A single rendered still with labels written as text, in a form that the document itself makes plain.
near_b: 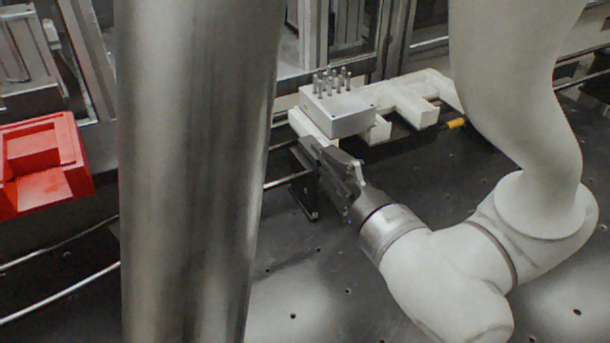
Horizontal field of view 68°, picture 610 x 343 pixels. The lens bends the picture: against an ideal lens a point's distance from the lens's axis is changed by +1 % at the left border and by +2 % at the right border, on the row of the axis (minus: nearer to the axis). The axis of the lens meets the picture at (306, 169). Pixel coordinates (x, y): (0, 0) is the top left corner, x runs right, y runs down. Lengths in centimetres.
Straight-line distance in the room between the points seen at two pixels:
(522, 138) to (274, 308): 55
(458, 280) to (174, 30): 42
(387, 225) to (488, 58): 36
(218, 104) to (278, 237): 66
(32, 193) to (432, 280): 56
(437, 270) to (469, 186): 53
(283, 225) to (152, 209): 65
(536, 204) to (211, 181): 40
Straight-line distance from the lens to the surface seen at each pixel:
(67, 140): 75
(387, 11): 102
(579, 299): 94
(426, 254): 57
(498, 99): 32
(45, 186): 76
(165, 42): 26
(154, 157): 28
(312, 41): 94
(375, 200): 64
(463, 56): 30
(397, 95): 96
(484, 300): 56
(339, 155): 70
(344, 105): 82
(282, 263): 86
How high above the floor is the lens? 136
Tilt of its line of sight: 40 degrees down
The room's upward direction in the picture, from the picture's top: straight up
